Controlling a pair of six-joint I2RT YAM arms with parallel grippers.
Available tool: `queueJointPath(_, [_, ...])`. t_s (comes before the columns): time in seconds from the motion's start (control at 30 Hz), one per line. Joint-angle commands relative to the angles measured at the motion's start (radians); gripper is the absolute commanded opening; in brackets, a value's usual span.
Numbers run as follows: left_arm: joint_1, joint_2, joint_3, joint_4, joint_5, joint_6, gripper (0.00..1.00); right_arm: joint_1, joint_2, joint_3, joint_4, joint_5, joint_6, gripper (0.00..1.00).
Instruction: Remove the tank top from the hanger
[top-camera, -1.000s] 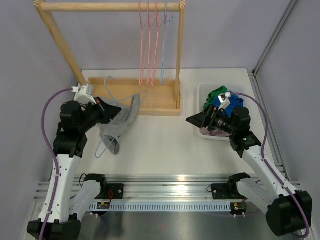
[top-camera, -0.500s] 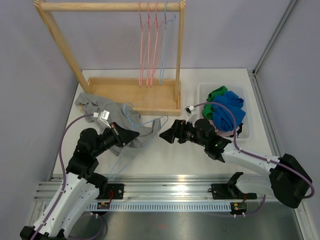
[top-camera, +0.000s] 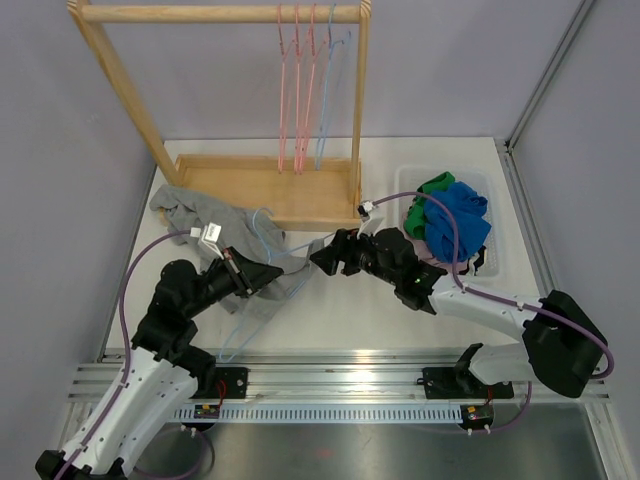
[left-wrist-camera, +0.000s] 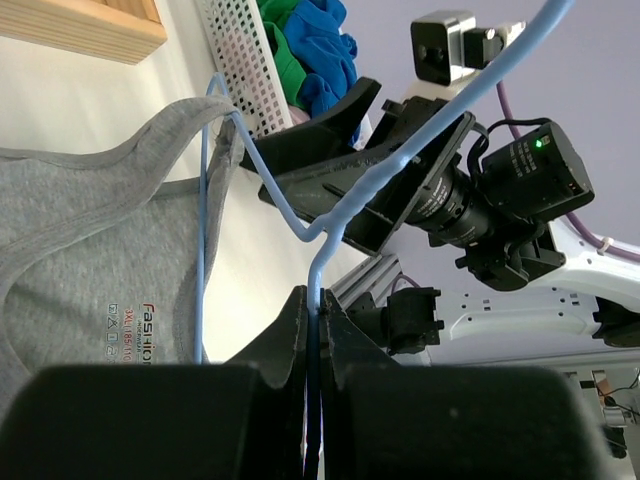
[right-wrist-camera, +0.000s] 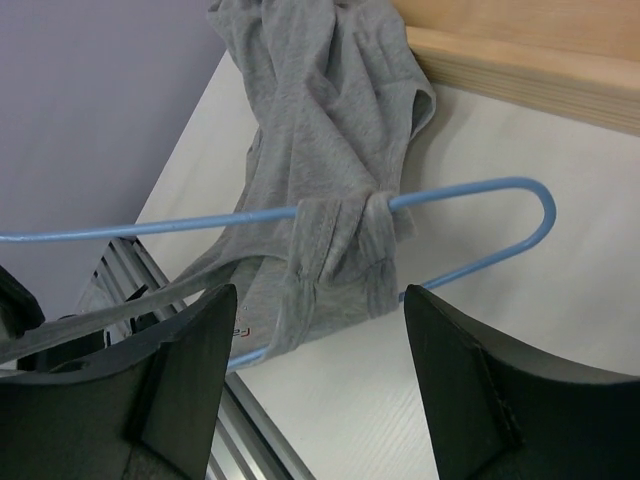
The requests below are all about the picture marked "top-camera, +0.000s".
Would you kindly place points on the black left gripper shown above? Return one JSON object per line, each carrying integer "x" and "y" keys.
{"x": 247, "y": 275}

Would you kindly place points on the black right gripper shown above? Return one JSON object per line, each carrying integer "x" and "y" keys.
{"x": 349, "y": 245}

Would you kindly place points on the grey tank top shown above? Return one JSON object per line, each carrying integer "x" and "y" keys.
{"x": 185, "y": 208}

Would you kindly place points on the pink wire hanger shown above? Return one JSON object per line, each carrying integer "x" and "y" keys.
{"x": 308, "y": 79}

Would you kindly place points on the black white striped tank top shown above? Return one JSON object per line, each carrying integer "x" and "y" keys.
{"x": 479, "y": 265}

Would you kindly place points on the light blue wire hanger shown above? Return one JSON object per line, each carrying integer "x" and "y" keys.
{"x": 338, "y": 50}

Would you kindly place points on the mauve pink tank top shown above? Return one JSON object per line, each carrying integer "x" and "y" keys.
{"x": 423, "y": 253}

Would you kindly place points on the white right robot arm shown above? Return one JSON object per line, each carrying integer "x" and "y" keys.
{"x": 553, "y": 340}

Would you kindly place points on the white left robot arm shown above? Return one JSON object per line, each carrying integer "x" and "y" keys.
{"x": 161, "y": 370}

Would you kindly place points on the wooden clothes rack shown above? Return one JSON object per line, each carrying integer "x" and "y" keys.
{"x": 311, "y": 201}

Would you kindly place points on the white perforated plastic basket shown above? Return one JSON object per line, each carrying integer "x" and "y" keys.
{"x": 410, "y": 177}

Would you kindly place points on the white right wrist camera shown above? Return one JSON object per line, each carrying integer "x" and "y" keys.
{"x": 371, "y": 218}

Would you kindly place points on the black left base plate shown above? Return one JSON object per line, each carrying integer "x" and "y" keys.
{"x": 231, "y": 382}

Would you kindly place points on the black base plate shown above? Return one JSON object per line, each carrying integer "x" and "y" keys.
{"x": 445, "y": 383}
{"x": 231, "y": 382}

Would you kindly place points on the aluminium mounting rail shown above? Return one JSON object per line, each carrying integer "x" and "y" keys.
{"x": 377, "y": 376}

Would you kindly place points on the white slotted cable duct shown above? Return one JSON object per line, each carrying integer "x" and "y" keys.
{"x": 321, "y": 414}

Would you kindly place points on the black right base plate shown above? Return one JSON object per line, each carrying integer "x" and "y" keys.
{"x": 445, "y": 383}

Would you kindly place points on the aluminium corner frame post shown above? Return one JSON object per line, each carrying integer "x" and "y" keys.
{"x": 561, "y": 51}

